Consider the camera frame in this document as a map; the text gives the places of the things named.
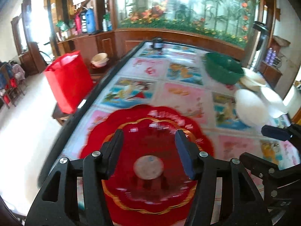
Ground white plastic bowl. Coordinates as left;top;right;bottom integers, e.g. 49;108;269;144
260;87;288;118

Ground white round plate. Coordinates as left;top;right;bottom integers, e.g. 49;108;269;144
234;89;269;127

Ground cream plastic bowl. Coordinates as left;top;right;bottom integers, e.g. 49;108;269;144
239;67;267;92

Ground red scalloped plate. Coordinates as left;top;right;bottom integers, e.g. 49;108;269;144
80;105;214;225

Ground green plastic basin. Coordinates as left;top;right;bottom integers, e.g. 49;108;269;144
204;52;245;85

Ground purple spray cans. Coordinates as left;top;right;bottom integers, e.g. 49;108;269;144
264;47;277;65

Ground stainless steel thermos jug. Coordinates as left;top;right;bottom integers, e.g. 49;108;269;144
244;21;268;68

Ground red paper bag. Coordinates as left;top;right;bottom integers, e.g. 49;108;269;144
44;51;94;114

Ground colourful fruit print tablecloth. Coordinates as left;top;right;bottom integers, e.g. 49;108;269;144
62;42;300;170

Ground beige bowl on stool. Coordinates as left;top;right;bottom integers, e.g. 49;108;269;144
91;53;109;68

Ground small black jar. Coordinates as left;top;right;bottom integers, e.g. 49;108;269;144
151;37;164;50

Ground pink bottle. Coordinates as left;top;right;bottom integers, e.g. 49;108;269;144
75;14;82;34

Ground blue water bottle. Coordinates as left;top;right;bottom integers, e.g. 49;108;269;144
85;9;96;33

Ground wooden cabinet with mural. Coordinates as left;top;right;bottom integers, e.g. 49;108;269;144
44;0;276;62

